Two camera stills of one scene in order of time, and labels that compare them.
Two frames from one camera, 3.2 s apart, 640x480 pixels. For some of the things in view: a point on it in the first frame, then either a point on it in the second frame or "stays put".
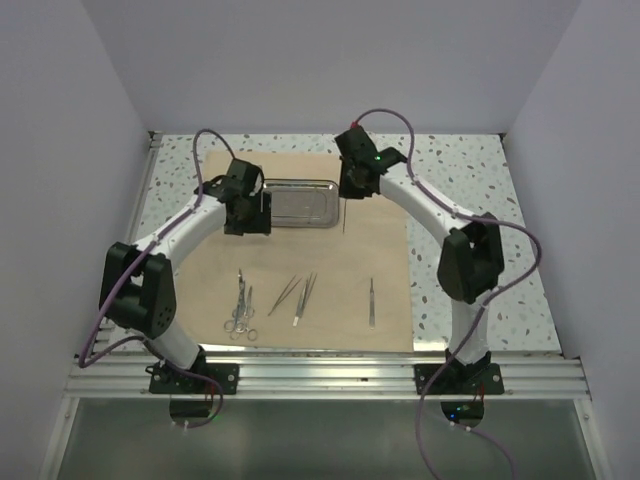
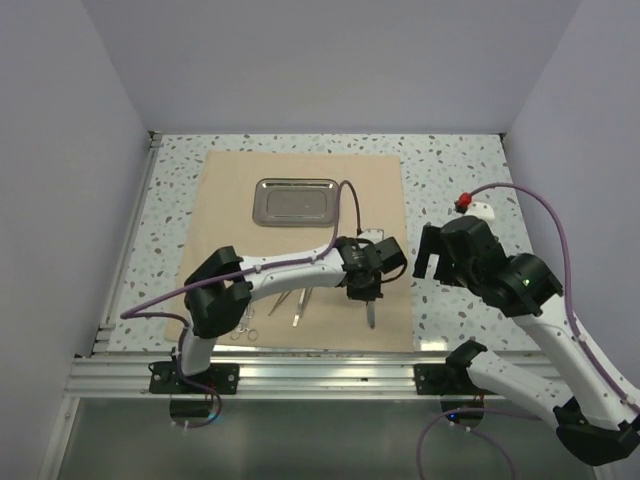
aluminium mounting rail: (331, 375) stays put
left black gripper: (256, 225) -> (369, 293)
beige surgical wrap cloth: (344, 287) stays put
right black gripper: (347, 192) -> (431, 241)
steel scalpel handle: (372, 305) stays put
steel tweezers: (304, 298) stays put
